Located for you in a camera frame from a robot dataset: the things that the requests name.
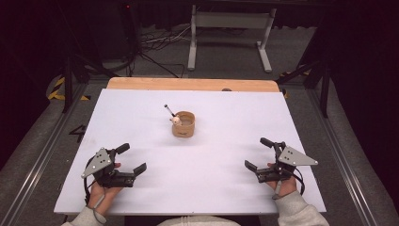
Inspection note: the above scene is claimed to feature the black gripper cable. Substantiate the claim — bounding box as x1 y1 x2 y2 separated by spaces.
82 177 92 204
294 168 307 196

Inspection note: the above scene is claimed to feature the grey right wrist strap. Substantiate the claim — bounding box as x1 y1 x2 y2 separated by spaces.
271 179 284 201

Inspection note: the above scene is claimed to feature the dark computer tower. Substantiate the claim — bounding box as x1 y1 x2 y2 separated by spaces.
120 1 143 62

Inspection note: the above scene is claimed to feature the aluminium floor rail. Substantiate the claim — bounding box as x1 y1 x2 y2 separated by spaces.
0 82 89 226
304 89 379 226

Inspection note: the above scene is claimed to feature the black and silver pen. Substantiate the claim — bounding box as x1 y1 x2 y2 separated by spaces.
163 104 177 118

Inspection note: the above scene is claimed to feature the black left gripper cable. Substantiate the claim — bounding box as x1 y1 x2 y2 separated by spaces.
82 177 92 204

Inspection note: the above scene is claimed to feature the person's right hand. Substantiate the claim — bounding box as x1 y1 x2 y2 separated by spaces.
265 161 298 200

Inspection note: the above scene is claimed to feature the grey wrist strap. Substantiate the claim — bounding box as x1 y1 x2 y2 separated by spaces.
92 193 108 225
271 179 284 201

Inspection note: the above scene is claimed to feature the person's torso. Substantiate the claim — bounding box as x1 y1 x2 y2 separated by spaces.
155 215 244 226

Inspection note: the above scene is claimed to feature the black metal stand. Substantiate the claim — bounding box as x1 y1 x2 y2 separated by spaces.
275 57 331 120
59 46 120 115

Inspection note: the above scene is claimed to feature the bundle of floor cables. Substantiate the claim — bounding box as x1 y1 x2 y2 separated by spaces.
137 24 193 79

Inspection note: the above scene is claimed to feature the person's left hand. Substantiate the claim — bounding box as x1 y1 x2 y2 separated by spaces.
87 161 124 211

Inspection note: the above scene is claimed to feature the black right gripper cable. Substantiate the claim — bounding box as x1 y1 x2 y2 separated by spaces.
294 168 307 196

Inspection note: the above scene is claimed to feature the grey left wrist strap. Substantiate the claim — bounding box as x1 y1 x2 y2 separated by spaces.
92 193 108 225

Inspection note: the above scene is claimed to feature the metal stand frame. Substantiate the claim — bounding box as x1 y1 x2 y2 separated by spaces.
186 4 278 74

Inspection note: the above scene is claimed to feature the yellow bear pen holder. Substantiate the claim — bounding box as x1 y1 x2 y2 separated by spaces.
169 110 196 138

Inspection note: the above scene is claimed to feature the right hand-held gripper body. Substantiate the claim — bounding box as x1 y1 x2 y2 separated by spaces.
255 140 319 185

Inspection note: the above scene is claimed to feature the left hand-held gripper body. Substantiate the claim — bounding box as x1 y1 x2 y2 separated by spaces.
81 146 137 189

